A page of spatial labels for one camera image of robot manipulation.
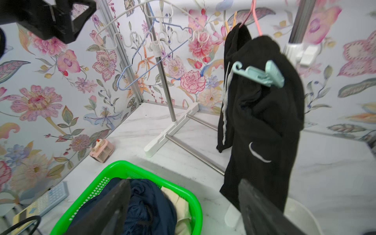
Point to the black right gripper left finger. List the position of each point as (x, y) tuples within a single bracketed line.
[(108, 215)]

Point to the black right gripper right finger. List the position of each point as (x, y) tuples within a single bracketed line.
[(260, 216)]

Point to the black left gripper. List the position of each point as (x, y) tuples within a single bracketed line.
[(54, 21)]

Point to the navy blue shorts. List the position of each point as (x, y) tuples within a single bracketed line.
[(150, 212)]

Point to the beige shorts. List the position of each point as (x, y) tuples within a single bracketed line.
[(184, 218)]

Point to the black shorts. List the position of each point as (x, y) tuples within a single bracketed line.
[(260, 125)]

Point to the white hanger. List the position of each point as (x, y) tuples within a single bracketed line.
[(187, 34)]

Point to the mint green clothespin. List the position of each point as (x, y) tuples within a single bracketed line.
[(270, 76)]

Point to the tan clothespin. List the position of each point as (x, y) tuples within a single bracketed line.
[(231, 22)]

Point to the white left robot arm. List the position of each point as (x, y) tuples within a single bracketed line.
[(18, 43)]

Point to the white tray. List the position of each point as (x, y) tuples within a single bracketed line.
[(295, 211)]

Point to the green plastic basket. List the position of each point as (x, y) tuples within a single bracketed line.
[(125, 170)]

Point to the grey remote calculator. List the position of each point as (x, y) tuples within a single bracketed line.
[(44, 203)]

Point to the pink small toy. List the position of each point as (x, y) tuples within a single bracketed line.
[(102, 150)]

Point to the steel clothes rack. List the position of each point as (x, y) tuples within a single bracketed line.
[(192, 151)]

